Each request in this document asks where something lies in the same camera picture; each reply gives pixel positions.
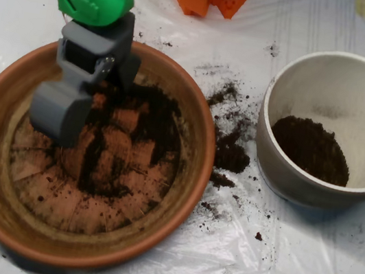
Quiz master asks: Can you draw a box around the beige masking tape strip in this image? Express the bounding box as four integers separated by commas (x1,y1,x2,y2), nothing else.
353,0,365,18

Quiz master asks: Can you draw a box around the white ceramic pot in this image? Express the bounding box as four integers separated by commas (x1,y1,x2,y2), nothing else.
245,40,365,217

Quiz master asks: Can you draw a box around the clear plastic sheet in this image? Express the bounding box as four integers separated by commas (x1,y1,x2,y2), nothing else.
0,0,365,274

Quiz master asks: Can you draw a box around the dark soil layer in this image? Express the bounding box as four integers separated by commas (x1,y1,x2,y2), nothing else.
264,113,358,188

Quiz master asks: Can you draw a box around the spilled dark soil patch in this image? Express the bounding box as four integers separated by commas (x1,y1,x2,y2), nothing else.
193,77,264,195

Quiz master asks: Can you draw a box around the dark soil heap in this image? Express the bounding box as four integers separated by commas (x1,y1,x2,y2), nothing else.
35,69,190,209

